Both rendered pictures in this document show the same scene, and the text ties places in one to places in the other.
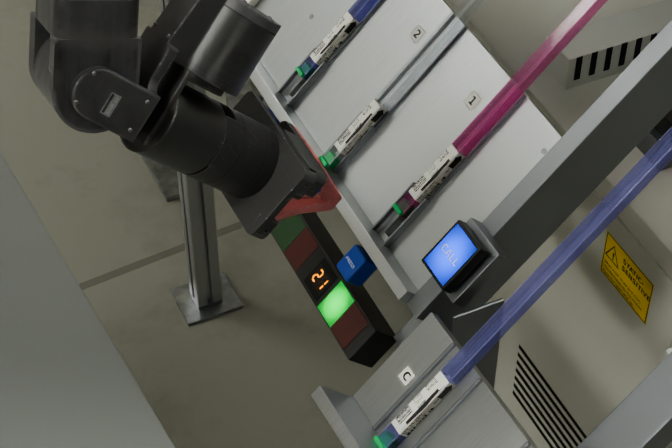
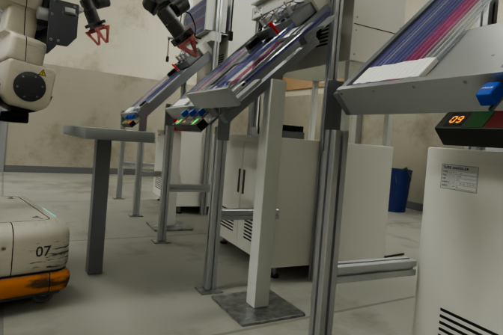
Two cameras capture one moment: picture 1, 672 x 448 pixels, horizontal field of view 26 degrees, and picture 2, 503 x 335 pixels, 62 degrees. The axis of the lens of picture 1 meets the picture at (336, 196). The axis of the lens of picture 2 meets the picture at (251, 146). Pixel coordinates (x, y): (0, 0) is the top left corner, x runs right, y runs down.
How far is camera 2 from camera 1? 1.34 m
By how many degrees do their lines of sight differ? 43
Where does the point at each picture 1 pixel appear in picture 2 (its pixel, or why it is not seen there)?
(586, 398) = not seen: hidden behind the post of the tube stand
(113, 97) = not seen: outside the picture
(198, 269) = (160, 225)
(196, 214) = (163, 204)
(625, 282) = not seen: hidden behind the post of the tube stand
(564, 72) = (255, 131)
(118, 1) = not seen: outside the picture
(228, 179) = (175, 27)
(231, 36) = not seen: outside the picture
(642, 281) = not seen: hidden behind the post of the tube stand
